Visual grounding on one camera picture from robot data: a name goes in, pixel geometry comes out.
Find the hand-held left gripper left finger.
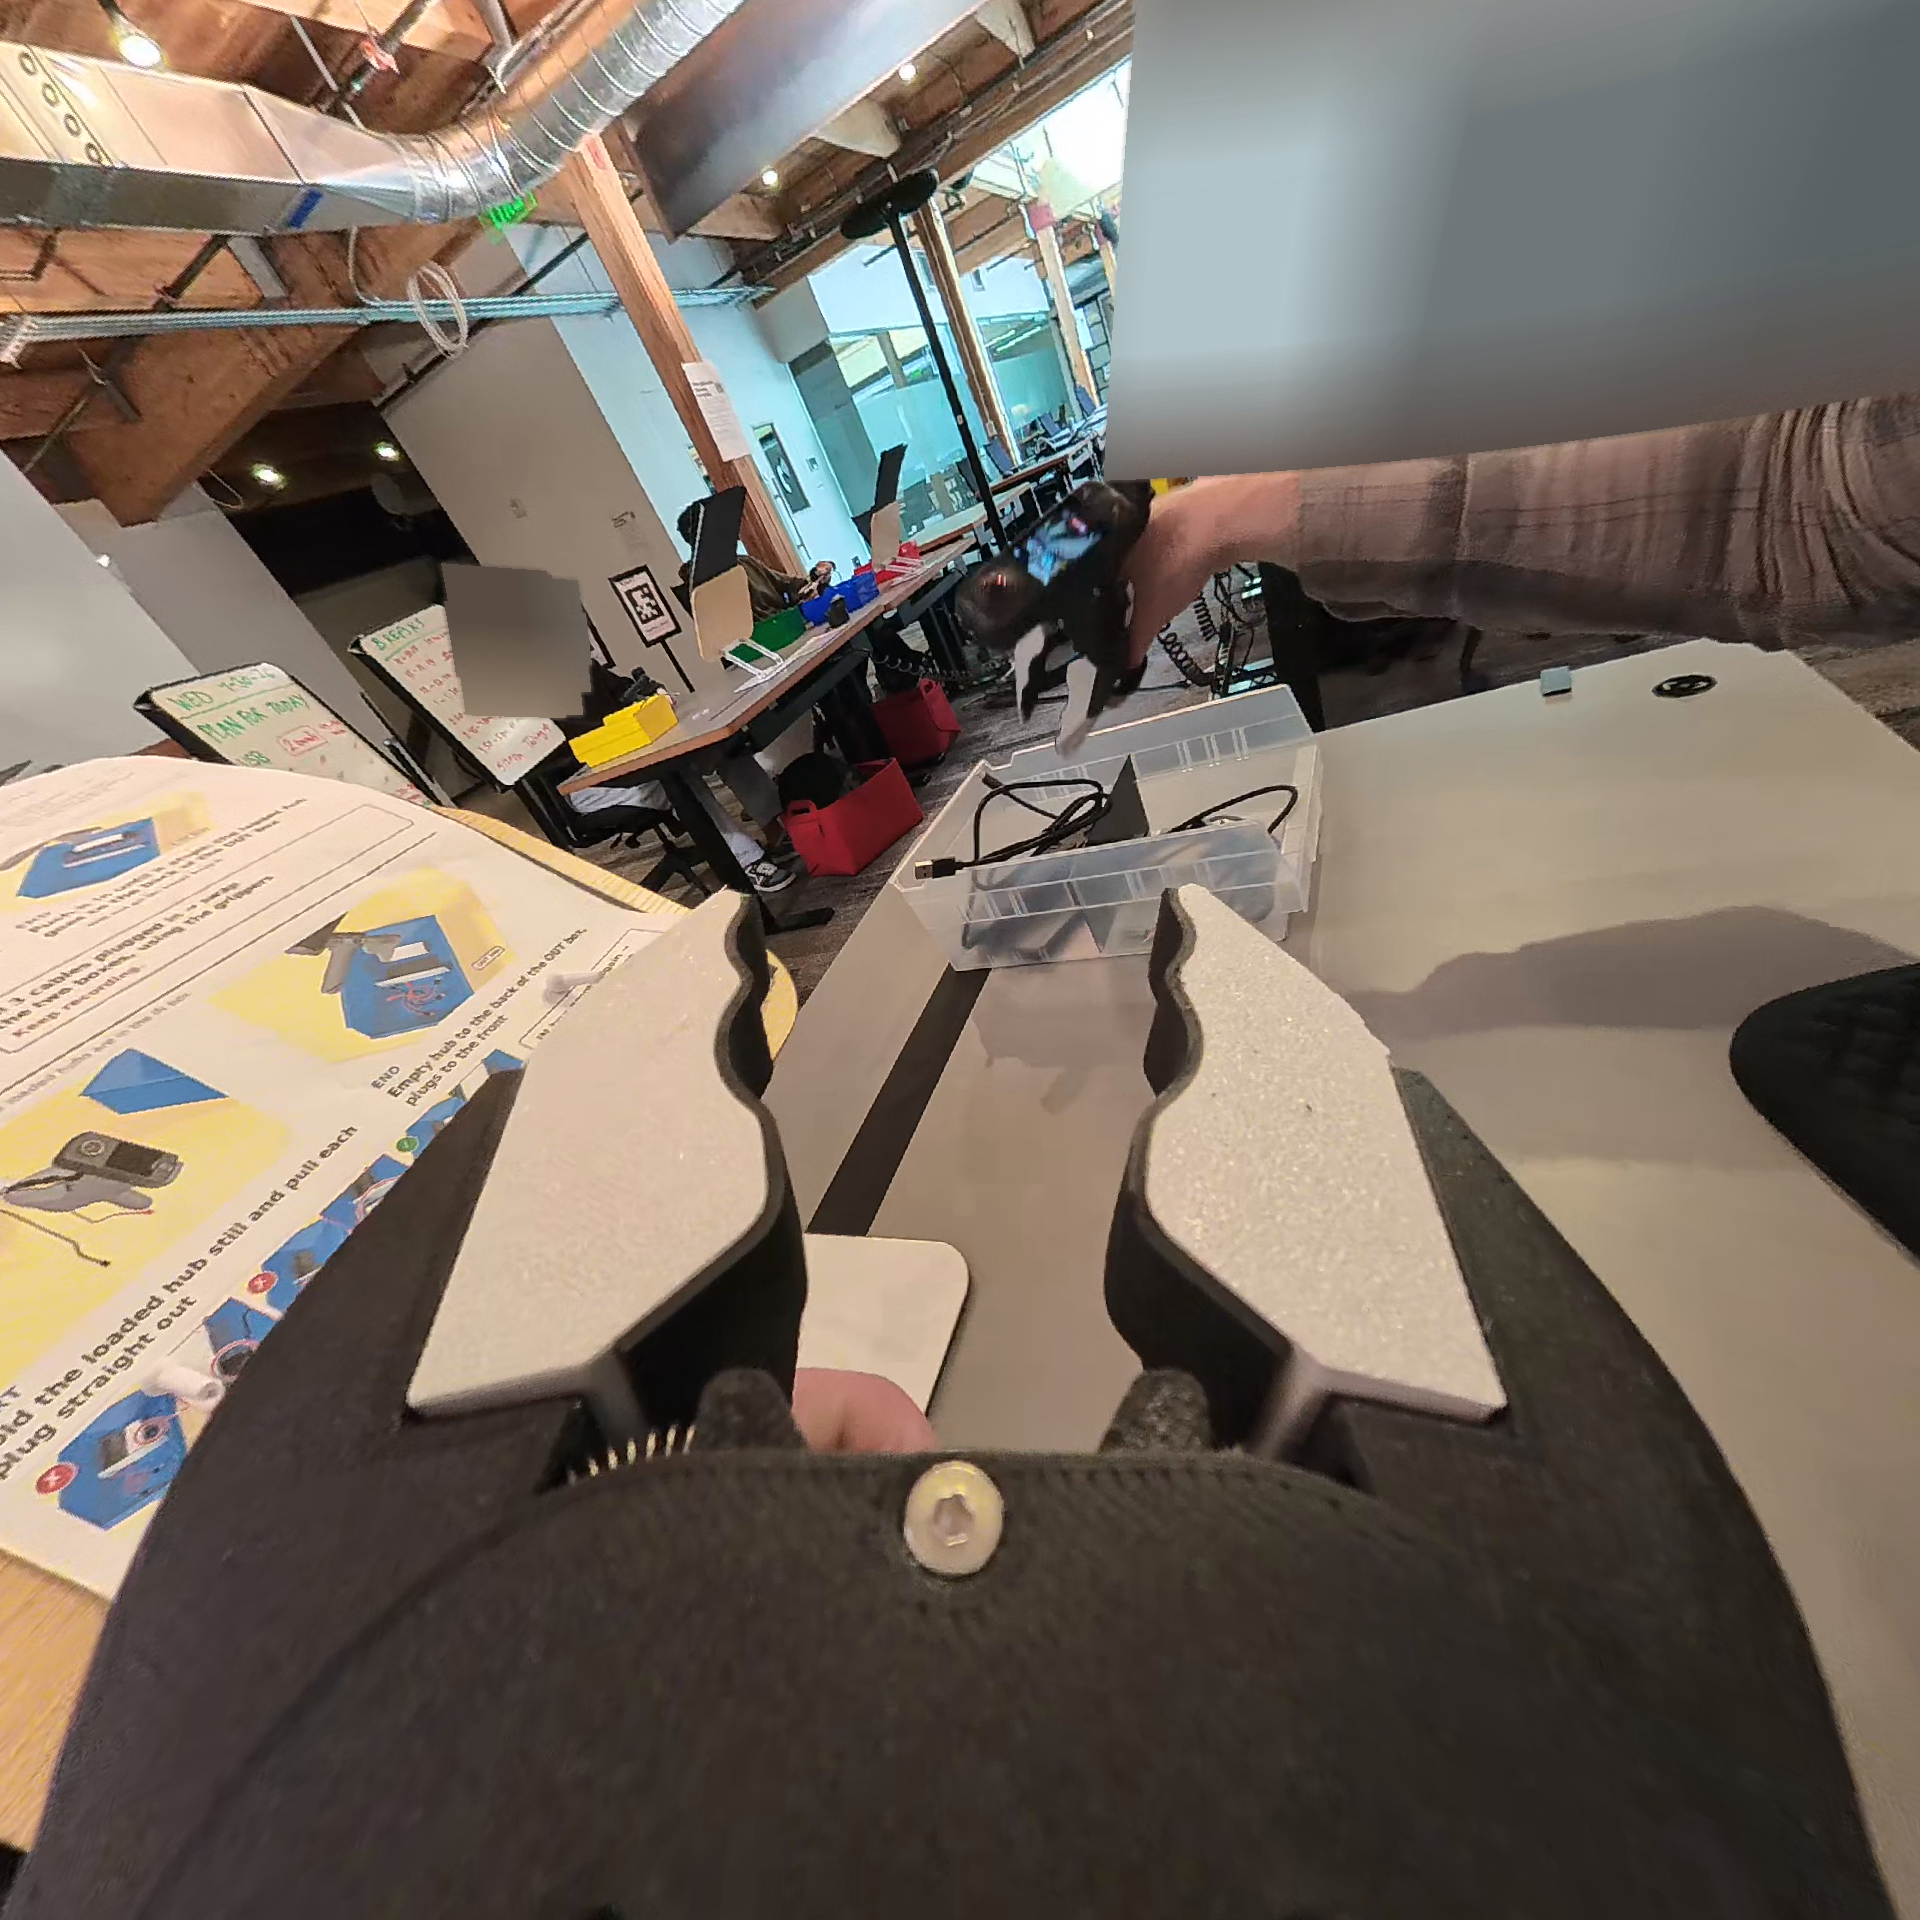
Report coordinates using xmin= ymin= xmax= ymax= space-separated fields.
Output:
xmin=408 ymin=890 xmax=811 ymax=1442

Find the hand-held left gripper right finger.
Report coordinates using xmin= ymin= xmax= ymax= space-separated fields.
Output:
xmin=1100 ymin=879 xmax=1512 ymax=1463

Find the black spare cable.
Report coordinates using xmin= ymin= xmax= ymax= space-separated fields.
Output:
xmin=910 ymin=768 xmax=1117 ymax=884

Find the clear plastic bin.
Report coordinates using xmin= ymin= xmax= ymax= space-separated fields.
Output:
xmin=892 ymin=686 xmax=1325 ymax=973

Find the person's right forearm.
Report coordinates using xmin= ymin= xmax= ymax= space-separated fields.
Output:
xmin=1216 ymin=391 xmax=1920 ymax=647

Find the person's right hand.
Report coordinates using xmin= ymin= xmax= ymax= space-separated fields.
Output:
xmin=1117 ymin=476 xmax=1308 ymax=668

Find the red plastic bin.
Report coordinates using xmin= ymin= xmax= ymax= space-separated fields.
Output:
xmin=787 ymin=756 xmax=929 ymax=879

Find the wooden work table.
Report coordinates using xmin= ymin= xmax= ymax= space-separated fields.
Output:
xmin=556 ymin=535 xmax=977 ymax=903

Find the yellow plastic bin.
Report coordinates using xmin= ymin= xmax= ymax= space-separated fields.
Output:
xmin=571 ymin=691 xmax=684 ymax=772

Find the printed instruction sheet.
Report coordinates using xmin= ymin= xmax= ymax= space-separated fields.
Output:
xmin=0 ymin=752 xmax=685 ymax=1597

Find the wooden column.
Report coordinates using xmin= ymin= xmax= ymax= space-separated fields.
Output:
xmin=550 ymin=135 xmax=811 ymax=578

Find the black wrist rest pad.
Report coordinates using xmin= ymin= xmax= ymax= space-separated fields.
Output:
xmin=1728 ymin=959 xmax=1920 ymax=1262

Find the white easel board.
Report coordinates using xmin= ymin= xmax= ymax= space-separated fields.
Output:
xmin=353 ymin=602 xmax=579 ymax=790
xmin=136 ymin=660 xmax=414 ymax=800

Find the instruction sheet on stand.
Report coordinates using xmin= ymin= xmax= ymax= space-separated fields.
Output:
xmin=0 ymin=795 xmax=806 ymax=1846

